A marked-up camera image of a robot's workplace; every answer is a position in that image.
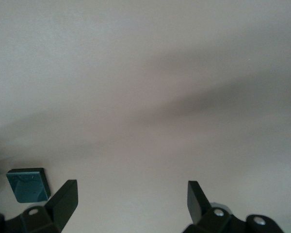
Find small black phone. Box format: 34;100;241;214
6;167;51;203

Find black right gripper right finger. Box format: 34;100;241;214
183;180;286;233

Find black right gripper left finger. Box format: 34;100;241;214
0;179;78;233

